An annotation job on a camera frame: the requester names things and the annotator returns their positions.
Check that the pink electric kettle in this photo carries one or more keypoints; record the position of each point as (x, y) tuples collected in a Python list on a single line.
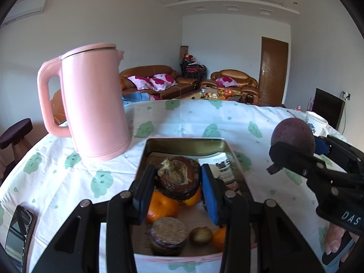
[(93, 105)]

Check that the dark wooden stool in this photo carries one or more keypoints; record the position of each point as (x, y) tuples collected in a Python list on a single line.
[(15, 129)]

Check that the wooden coffee table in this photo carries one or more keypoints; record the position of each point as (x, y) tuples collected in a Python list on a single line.
[(184, 96)]

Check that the person's right hand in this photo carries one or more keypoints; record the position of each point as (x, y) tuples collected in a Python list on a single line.
[(334, 239)]

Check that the small brown fruit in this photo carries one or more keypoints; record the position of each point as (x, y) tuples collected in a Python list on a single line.
[(201, 236)]

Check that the brown leather sofa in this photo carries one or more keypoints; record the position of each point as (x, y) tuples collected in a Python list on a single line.
[(148, 69)]

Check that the tall brown vase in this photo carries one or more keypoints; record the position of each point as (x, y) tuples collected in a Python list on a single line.
[(184, 52)]

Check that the pink metal tin box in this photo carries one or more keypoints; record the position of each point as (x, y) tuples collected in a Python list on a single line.
[(184, 145)]

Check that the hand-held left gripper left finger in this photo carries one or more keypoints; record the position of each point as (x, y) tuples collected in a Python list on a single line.
[(145, 193)]

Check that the black smartphone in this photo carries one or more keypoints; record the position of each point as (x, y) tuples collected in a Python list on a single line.
[(18, 233)]

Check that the black television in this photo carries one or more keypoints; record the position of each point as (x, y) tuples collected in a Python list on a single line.
[(327, 105)]

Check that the purple passion fruit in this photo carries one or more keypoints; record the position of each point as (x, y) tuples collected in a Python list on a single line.
[(293, 132)]

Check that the white air conditioner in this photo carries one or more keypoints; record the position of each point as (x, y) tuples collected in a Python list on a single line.
[(25, 8)]

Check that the white wall socket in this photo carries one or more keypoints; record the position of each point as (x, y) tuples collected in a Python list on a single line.
[(346, 95)]

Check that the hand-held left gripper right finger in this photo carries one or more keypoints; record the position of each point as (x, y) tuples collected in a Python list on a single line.
[(210, 196)]

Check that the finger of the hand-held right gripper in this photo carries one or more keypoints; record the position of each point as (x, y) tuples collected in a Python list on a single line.
[(321, 145), (295, 156)]

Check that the white tablecloth green print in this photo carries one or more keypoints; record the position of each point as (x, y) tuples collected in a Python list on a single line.
[(184, 119)]

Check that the brown wooden door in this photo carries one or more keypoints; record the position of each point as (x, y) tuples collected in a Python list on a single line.
[(274, 71)]

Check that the stacked dark chairs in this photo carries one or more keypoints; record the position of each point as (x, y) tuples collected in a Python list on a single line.
[(193, 71)]

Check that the brown leather armchair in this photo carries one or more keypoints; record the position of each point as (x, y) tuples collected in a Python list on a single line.
[(236, 74)]

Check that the pink floral cushion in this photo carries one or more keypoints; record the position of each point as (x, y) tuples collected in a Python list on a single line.
[(226, 81), (139, 82), (162, 81)]

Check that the white mug blue print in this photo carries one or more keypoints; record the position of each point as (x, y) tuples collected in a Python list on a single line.
[(317, 123)]

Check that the blue clothing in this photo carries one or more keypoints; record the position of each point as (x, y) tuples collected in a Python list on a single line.
[(136, 96)]

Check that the orange mandarin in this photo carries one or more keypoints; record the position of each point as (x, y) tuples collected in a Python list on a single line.
[(193, 200), (219, 239), (162, 209)]

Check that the printed paper leaflet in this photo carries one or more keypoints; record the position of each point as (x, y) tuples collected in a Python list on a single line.
[(224, 165)]

